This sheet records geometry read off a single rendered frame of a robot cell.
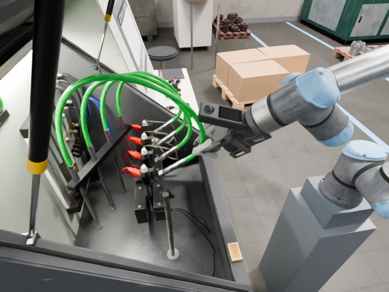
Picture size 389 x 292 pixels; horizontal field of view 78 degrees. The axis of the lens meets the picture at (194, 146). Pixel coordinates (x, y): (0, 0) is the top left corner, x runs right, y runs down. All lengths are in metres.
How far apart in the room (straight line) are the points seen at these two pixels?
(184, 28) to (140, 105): 3.91
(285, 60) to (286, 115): 3.12
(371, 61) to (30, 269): 0.77
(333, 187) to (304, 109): 0.57
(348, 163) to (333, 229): 0.29
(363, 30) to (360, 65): 5.51
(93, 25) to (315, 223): 1.07
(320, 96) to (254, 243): 1.53
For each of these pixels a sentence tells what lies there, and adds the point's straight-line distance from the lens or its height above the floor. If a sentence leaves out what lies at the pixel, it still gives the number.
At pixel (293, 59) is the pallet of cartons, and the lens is 3.67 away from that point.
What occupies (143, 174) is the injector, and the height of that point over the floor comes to 1.10.
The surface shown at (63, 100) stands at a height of 1.37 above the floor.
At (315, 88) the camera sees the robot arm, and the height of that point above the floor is 1.45.
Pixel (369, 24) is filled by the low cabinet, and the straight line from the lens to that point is 6.23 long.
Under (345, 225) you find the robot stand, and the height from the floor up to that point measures 0.80.
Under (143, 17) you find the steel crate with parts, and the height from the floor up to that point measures 0.47.
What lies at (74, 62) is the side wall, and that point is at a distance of 0.93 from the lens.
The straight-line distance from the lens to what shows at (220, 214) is 0.83.
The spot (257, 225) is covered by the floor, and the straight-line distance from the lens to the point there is 1.97.
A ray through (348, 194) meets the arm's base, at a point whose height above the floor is 0.96.
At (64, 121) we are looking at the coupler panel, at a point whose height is 1.15.
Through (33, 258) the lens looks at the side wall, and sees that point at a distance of 0.43.
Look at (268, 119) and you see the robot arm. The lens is 0.51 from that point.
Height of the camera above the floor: 1.64
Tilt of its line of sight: 41 degrees down
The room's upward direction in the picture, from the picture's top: straight up
